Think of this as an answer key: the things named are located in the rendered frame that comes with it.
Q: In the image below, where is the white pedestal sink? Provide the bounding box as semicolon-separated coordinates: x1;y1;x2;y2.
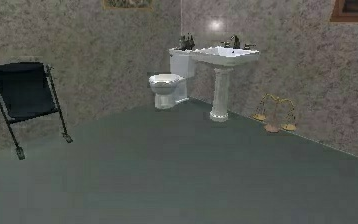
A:
190;45;261;123

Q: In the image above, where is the dark sink faucet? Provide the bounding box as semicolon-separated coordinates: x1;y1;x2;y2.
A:
220;34;257;51

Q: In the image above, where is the dark figurine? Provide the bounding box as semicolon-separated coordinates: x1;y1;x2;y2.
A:
178;32;196;52

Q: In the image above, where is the white toilet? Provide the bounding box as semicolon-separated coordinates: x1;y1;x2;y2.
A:
148;47;197;110

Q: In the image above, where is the black folding laundry hamper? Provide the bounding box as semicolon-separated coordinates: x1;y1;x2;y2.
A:
0;61;74;161

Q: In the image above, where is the brown framed picture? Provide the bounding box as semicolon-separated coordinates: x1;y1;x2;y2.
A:
329;0;358;23

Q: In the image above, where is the brass balance scale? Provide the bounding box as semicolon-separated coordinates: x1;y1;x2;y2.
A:
252;93;298;134

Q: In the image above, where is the gold framed picture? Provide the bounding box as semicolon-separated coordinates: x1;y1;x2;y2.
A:
102;0;154;11

